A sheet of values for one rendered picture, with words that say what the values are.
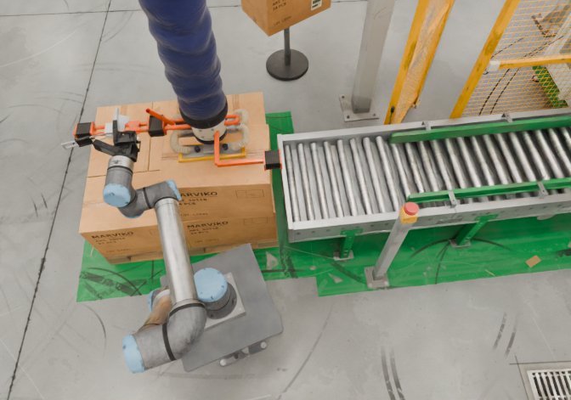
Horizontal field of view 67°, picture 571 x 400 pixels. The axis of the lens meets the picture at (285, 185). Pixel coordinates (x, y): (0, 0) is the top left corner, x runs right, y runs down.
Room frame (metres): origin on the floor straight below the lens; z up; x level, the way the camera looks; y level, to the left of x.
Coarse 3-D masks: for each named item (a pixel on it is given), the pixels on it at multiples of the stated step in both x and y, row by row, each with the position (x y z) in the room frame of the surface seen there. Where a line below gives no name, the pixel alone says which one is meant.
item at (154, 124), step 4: (148, 116) 1.38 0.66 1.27; (152, 116) 1.38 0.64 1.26; (164, 116) 1.37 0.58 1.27; (148, 120) 1.36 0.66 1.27; (152, 120) 1.37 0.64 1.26; (156, 120) 1.36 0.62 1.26; (160, 120) 1.36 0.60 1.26; (148, 124) 1.33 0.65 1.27; (152, 124) 1.34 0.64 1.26; (156, 124) 1.34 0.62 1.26; (160, 124) 1.34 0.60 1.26; (164, 124) 1.33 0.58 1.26; (148, 128) 1.31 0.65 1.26; (152, 128) 1.31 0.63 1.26; (156, 128) 1.31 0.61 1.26; (160, 128) 1.31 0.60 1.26; (164, 128) 1.31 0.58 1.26; (148, 132) 1.30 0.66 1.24; (152, 132) 1.30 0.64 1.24; (156, 132) 1.30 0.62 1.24; (160, 132) 1.30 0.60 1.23; (164, 132) 1.30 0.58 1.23; (152, 136) 1.29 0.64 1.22; (156, 136) 1.29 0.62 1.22; (160, 136) 1.29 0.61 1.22
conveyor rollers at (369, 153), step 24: (312, 144) 1.69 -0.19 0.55; (336, 144) 1.69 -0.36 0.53; (408, 144) 1.66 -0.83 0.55; (432, 144) 1.66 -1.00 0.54; (504, 144) 1.63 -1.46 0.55; (528, 144) 1.63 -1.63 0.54; (552, 144) 1.64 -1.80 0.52; (288, 168) 1.51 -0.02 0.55; (360, 168) 1.49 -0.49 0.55; (384, 168) 1.49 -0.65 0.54; (432, 168) 1.47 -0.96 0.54; (456, 168) 1.46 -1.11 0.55; (480, 168) 1.47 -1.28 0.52; (528, 168) 1.44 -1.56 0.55; (552, 168) 1.44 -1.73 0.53; (336, 192) 1.32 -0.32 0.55; (360, 192) 1.32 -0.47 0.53; (408, 192) 1.30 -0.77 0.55; (528, 192) 1.27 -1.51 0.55; (552, 192) 1.26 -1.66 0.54; (312, 216) 1.16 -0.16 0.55; (336, 216) 1.16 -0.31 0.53
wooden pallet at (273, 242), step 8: (256, 240) 1.18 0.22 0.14; (264, 240) 1.19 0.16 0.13; (272, 240) 1.19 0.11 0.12; (192, 248) 1.15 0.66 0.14; (200, 248) 1.15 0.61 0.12; (208, 248) 1.19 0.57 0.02; (216, 248) 1.19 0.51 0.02; (224, 248) 1.19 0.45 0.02; (232, 248) 1.18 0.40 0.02; (256, 248) 1.18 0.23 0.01; (104, 256) 1.11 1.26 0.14; (112, 256) 1.11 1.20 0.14; (120, 256) 1.11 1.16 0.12; (128, 256) 1.13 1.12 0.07; (136, 256) 1.15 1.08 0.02; (144, 256) 1.14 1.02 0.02; (152, 256) 1.14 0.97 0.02; (160, 256) 1.14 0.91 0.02
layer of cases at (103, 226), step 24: (240, 96) 2.15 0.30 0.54; (96, 120) 1.98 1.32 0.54; (144, 120) 1.96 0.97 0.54; (264, 120) 1.92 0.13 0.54; (144, 144) 1.75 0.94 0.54; (96, 168) 1.57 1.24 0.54; (144, 168) 1.55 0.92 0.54; (96, 192) 1.39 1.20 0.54; (96, 216) 1.22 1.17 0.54; (120, 216) 1.21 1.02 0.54; (144, 216) 1.20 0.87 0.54; (96, 240) 1.11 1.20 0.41; (120, 240) 1.12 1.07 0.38; (144, 240) 1.13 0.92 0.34; (192, 240) 1.15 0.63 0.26; (216, 240) 1.16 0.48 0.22; (240, 240) 1.18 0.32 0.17
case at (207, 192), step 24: (168, 144) 1.44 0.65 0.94; (264, 144) 1.42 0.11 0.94; (168, 168) 1.28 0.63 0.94; (192, 168) 1.28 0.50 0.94; (216, 168) 1.27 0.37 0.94; (240, 168) 1.27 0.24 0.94; (192, 192) 1.16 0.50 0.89; (216, 192) 1.16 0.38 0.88; (240, 192) 1.16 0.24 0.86; (264, 192) 1.16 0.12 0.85; (192, 216) 1.16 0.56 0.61; (216, 216) 1.16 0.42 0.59; (240, 216) 1.16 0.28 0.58; (264, 216) 1.16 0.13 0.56
